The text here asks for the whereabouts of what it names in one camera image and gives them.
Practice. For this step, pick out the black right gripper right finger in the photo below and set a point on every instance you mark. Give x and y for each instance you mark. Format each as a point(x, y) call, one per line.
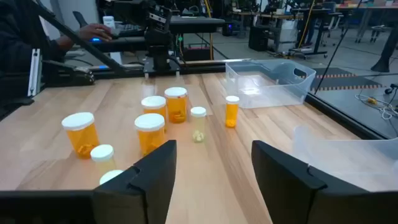
point(286, 193)

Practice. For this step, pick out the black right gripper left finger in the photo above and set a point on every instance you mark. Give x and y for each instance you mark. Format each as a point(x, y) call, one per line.
point(140, 199)

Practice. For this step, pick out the small pale yellow pill bottle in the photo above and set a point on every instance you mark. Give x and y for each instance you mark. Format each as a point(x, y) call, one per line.
point(102, 154)
point(109, 177)
point(198, 124)

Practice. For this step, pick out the small orange pill bottle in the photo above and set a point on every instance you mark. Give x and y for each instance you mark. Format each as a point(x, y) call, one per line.
point(232, 112)

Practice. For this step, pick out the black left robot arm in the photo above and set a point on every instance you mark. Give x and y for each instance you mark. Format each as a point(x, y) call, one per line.
point(158, 46)

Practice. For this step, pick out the clear plastic bin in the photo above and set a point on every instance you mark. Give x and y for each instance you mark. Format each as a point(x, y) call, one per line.
point(357, 161)
point(267, 91)

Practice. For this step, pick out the black orange-striped floor mat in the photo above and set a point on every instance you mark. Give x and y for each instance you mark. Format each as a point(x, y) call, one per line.
point(342, 81)

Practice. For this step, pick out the black power supply box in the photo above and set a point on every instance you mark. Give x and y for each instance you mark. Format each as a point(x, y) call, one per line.
point(196, 52)

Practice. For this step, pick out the black computer tower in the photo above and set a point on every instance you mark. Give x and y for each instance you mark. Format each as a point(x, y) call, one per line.
point(258, 38)

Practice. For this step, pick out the white cabinet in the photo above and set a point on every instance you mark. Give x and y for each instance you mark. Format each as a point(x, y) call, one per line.
point(286, 34)

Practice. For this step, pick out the black computer mouse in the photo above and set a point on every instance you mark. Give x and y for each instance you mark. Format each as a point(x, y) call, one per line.
point(97, 39)

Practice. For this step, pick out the black floor stand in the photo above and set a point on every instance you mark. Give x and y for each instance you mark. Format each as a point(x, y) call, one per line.
point(385, 53)

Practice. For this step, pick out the person's hand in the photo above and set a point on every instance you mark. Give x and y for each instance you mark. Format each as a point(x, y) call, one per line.
point(93, 31)

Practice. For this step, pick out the white cup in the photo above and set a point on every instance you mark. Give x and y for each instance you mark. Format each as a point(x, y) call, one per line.
point(109, 21)

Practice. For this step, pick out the black background desk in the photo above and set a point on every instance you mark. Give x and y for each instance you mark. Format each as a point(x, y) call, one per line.
point(311, 12)

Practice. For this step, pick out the wooden background table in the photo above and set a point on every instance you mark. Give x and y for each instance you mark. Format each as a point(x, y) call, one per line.
point(367, 6)

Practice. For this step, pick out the person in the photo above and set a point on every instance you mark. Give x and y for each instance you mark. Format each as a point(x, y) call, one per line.
point(18, 31)

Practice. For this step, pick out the silver aluminium bracket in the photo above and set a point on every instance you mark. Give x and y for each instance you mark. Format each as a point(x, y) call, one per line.
point(34, 74)

